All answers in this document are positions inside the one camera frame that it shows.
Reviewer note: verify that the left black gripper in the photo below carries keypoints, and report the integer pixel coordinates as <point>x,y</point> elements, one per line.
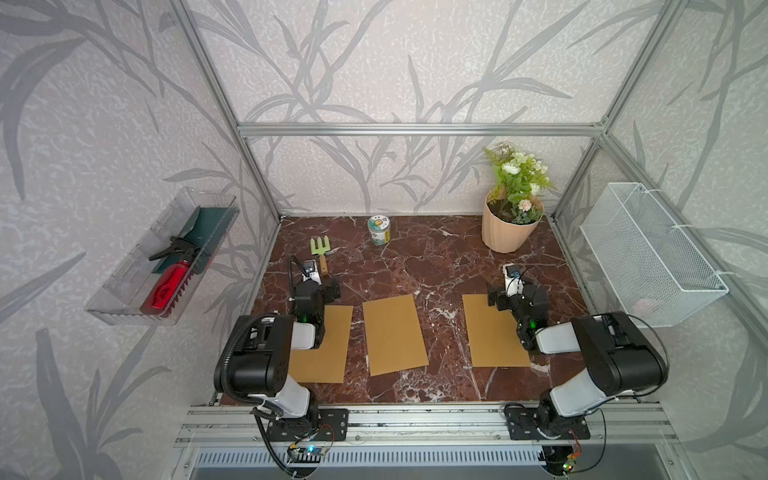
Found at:
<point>326,291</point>

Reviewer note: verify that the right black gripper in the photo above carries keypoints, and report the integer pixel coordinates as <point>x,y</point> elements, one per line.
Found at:
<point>501,299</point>

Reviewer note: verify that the kraft file bag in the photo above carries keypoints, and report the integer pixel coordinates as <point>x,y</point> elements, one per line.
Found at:
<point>493,341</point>
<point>327,363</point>
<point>394,337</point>

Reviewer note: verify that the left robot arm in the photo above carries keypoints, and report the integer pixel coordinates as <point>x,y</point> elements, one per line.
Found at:
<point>253,368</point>

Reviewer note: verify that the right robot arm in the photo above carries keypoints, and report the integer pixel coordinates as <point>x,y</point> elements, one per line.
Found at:
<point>619,358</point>

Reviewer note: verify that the green garden hand fork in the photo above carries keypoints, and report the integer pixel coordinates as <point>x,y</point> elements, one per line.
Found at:
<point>319,247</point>

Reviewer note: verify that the peach flower pot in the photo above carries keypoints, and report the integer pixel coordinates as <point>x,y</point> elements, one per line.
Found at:
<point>501,236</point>

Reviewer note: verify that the small labelled tin can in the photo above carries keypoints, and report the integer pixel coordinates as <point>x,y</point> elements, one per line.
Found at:
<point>379,229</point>

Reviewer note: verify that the green dustpan scoop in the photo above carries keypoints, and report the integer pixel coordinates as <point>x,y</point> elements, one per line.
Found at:
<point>197,242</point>

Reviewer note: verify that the green artificial plant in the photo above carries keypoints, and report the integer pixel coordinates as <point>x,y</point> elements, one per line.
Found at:
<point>519,179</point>

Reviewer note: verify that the left circuit board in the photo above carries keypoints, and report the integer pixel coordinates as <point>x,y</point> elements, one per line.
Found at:
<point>308,453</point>

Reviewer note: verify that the circuit board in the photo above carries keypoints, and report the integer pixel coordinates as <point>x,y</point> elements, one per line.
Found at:
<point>308,453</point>
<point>559,460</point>

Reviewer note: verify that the right circuit board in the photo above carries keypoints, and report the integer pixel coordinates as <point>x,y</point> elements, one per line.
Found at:
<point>559,460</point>

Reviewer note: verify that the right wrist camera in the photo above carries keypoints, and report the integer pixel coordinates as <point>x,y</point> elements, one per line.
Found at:
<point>513,277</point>

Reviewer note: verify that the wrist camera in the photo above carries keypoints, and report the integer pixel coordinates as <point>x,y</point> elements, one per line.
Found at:
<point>311,271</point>
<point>513,277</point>

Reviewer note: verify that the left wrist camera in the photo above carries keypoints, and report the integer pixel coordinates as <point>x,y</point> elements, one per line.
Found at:
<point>311,271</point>

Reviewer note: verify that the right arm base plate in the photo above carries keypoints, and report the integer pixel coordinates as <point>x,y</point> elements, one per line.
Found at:
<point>525,423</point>

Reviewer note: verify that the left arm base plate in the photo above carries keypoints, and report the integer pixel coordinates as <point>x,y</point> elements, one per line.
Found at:
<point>325,424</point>

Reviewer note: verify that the white wire mesh basket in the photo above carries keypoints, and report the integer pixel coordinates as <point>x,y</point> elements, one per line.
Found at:
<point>653,267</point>

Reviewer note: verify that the aluminium front rail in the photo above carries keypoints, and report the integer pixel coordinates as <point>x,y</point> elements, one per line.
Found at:
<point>473,423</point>

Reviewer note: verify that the clear plastic wall bin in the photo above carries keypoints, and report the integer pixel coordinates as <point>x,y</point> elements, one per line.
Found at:
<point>119,299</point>

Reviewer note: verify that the aluminium frame back bar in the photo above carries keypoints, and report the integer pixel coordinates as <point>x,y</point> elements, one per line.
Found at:
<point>248,130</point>

